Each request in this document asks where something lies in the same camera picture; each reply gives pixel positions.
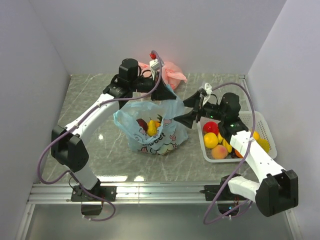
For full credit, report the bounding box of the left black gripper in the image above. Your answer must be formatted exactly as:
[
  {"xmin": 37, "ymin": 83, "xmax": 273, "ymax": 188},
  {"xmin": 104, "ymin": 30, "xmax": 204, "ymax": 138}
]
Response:
[{"xmin": 130, "ymin": 71, "xmax": 177, "ymax": 102}]

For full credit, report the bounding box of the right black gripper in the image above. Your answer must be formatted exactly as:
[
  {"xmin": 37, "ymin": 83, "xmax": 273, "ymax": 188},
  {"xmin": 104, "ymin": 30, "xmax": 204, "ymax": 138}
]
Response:
[{"xmin": 173, "ymin": 91, "xmax": 226, "ymax": 129}]

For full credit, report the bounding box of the blue plastic bag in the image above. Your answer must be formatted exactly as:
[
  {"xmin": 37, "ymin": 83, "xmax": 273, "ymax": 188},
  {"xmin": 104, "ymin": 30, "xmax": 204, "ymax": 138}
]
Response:
[{"xmin": 113, "ymin": 96, "xmax": 189, "ymax": 155}]

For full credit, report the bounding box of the fake pineapple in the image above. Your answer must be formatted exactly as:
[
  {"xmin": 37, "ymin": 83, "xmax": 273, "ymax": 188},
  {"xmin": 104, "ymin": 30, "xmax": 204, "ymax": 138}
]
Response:
[{"xmin": 149, "ymin": 114, "xmax": 163, "ymax": 128}]

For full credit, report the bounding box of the dark fake mangosteen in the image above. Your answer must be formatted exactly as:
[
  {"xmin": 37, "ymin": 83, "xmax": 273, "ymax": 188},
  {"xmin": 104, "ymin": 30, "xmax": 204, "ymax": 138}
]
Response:
[{"xmin": 136, "ymin": 118, "xmax": 148, "ymax": 132}]

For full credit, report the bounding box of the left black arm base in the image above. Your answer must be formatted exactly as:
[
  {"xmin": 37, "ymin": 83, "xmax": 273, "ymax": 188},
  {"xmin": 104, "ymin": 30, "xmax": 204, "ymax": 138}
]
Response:
[{"xmin": 70, "ymin": 185, "xmax": 117, "ymax": 220}]

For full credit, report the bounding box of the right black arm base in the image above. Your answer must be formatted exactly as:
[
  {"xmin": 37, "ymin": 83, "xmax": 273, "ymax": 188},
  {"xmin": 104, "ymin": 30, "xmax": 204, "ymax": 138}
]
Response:
[{"xmin": 199, "ymin": 184, "xmax": 251, "ymax": 219}]

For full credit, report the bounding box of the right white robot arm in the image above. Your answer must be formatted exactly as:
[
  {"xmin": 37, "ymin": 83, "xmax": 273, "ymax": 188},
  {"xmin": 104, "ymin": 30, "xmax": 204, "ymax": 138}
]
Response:
[{"xmin": 174, "ymin": 90, "xmax": 299, "ymax": 217}]

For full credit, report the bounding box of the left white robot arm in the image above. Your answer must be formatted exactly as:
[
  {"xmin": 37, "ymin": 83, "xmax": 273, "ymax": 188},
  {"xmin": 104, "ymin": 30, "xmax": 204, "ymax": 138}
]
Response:
[{"xmin": 51, "ymin": 54, "xmax": 176, "ymax": 201}]

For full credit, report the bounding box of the pink tied plastic bag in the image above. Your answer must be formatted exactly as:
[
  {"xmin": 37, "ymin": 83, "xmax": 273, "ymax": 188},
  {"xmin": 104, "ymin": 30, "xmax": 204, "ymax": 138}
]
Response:
[{"xmin": 138, "ymin": 61, "xmax": 187, "ymax": 90}]

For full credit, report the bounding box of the red fake apple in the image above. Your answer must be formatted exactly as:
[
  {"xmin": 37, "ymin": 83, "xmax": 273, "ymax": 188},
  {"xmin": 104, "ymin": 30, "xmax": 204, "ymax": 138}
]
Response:
[{"xmin": 202, "ymin": 121, "xmax": 220, "ymax": 136}]

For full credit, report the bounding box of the yellow fake orange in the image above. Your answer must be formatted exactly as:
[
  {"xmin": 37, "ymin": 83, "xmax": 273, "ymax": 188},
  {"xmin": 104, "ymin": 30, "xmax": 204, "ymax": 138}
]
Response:
[{"xmin": 203, "ymin": 132, "xmax": 219, "ymax": 149}]

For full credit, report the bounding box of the fake peach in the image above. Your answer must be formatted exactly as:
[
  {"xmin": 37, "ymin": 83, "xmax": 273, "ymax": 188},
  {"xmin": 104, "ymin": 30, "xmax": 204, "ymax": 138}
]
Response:
[{"xmin": 211, "ymin": 144, "xmax": 229, "ymax": 160}]

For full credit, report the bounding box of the small yellow fake fruit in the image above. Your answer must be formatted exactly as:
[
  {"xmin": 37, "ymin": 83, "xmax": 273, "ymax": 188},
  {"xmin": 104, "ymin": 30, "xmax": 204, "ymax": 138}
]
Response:
[{"xmin": 253, "ymin": 131, "xmax": 270, "ymax": 153}]

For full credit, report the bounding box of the white plastic basket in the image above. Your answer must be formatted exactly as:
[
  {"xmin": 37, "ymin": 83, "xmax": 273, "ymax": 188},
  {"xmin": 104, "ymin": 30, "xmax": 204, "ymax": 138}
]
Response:
[{"xmin": 197, "ymin": 110, "xmax": 278, "ymax": 163}]

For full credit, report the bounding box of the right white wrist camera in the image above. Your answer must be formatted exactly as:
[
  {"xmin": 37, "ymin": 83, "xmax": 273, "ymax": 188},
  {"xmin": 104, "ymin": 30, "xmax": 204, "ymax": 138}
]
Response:
[{"xmin": 198, "ymin": 82, "xmax": 213, "ymax": 106}]

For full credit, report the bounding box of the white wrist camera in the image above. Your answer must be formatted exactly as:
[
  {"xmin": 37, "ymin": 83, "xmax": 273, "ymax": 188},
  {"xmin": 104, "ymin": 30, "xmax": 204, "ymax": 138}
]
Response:
[
  {"xmin": 198, "ymin": 82, "xmax": 213, "ymax": 106},
  {"xmin": 149, "ymin": 58, "xmax": 161, "ymax": 79}
]

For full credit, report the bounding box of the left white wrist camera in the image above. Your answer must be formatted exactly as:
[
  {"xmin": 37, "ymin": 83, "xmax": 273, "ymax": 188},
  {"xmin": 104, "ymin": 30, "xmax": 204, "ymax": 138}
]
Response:
[{"xmin": 149, "ymin": 58, "xmax": 161, "ymax": 79}]

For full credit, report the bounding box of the aluminium rail frame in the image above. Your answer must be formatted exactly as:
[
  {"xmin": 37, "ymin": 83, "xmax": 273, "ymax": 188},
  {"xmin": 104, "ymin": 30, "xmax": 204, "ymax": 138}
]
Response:
[{"xmin": 14, "ymin": 74, "xmax": 303, "ymax": 240}]

